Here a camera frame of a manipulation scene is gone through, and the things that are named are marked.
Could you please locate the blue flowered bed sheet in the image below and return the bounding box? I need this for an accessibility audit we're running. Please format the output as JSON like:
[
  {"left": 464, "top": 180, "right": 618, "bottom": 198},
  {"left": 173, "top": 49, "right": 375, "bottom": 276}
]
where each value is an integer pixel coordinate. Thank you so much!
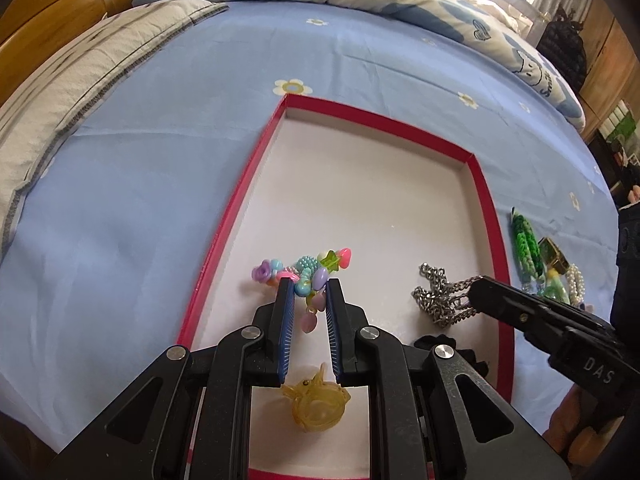
[{"left": 0, "top": 0, "right": 621, "bottom": 461}]

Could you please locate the silver chain necklace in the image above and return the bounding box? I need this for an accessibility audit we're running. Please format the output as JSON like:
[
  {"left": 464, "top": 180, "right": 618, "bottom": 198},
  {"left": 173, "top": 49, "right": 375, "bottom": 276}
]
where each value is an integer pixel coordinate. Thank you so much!
[{"left": 411, "top": 261, "right": 482, "bottom": 330}]

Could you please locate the red cardboard box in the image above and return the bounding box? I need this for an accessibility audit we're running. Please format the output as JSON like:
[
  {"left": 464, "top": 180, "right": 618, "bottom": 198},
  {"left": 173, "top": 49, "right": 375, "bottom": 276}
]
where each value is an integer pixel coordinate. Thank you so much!
[{"left": 177, "top": 93, "right": 516, "bottom": 480}]

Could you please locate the wooden wardrobe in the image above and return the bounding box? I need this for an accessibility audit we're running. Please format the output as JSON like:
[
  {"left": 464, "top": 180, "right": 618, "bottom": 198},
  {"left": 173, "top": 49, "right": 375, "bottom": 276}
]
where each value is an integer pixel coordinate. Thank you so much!
[{"left": 575, "top": 0, "right": 640, "bottom": 136}]

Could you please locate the black puffer jacket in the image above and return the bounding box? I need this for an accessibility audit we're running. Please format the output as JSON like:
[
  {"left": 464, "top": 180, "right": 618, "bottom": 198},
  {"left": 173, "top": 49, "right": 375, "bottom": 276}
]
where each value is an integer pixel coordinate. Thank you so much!
[{"left": 537, "top": 7, "right": 588, "bottom": 93}]

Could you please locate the colourful bead bracelet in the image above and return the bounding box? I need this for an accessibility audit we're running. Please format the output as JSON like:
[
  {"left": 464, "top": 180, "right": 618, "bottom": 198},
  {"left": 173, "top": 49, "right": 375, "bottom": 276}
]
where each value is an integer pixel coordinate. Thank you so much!
[{"left": 251, "top": 247, "right": 353, "bottom": 335}]

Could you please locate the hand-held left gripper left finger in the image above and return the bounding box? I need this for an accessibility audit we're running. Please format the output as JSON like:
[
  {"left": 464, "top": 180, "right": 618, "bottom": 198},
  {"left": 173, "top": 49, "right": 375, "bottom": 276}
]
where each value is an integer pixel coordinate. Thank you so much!
[{"left": 47, "top": 277, "right": 296, "bottom": 480}]

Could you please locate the black scrunchie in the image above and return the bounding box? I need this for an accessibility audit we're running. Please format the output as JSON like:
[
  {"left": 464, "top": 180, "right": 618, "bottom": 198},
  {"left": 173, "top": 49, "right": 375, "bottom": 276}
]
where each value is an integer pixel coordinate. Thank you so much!
[{"left": 412, "top": 334, "right": 493, "bottom": 377}]

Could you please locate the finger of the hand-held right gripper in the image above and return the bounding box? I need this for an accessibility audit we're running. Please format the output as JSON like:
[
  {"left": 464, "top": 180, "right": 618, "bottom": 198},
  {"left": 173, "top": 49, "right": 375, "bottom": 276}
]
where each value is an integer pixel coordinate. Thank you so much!
[
  {"left": 532, "top": 292, "right": 617, "bottom": 336},
  {"left": 469, "top": 275, "right": 571, "bottom": 361}
]

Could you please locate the wooden headboard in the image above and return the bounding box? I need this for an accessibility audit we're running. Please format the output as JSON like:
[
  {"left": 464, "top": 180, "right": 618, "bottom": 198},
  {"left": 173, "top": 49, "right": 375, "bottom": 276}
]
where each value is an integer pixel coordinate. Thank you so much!
[{"left": 0, "top": 0, "right": 137, "bottom": 106}]

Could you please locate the green braided bracelet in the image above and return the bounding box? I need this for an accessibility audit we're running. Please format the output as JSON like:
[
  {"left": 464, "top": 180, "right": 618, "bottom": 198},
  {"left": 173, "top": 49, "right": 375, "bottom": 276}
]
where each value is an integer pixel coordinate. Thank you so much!
[{"left": 510, "top": 207, "right": 548, "bottom": 282}]

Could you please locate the green printed box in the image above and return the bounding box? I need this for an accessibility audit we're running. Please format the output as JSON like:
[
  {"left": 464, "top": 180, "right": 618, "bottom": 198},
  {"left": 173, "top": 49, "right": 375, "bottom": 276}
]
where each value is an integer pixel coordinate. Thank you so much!
[{"left": 606, "top": 102, "right": 640, "bottom": 142}]

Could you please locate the gold square hair clip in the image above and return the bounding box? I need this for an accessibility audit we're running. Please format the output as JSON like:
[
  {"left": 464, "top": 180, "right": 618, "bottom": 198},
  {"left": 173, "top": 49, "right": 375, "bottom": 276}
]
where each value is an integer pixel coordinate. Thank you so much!
[{"left": 537, "top": 237, "right": 572, "bottom": 272}]

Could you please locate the person's right hand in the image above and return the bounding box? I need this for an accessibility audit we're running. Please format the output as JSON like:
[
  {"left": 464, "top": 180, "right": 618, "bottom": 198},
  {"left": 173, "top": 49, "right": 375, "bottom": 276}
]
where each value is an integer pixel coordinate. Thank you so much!
[{"left": 542, "top": 391, "right": 623, "bottom": 467}]

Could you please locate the light green hair tie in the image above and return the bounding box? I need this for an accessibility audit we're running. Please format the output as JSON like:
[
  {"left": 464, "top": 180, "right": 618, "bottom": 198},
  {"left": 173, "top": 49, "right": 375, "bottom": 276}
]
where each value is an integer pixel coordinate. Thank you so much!
[{"left": 542, "top": 269, "right": 571, "bottom": 305}]

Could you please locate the yellow hair claw clip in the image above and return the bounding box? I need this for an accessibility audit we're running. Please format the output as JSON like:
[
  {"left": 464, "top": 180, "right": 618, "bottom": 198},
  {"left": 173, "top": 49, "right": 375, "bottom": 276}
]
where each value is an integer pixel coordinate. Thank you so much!
[{"left": 280, "top": 362, "right": 352, "bottom": 432}]

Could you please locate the white pearl bracelet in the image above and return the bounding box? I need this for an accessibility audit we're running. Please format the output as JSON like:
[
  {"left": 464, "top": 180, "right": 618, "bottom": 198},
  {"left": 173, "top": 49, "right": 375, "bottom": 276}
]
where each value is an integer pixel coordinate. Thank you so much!
[{"left": 564, "top": 264, "right": 588, "bottom": 307}]

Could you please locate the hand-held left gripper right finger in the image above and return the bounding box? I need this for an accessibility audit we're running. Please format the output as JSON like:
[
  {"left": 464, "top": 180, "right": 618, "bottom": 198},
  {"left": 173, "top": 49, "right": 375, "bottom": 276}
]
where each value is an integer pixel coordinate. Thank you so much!
[{"left": 325, "top": 278, "right": 571, "bottom": 480}]

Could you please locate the grey striped pillow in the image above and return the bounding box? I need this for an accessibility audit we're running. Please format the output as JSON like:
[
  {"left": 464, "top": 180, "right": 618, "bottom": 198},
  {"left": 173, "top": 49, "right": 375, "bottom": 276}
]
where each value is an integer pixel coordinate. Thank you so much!
[{"left": 0, "top": 0, "right": 231, "bottom": 221}]

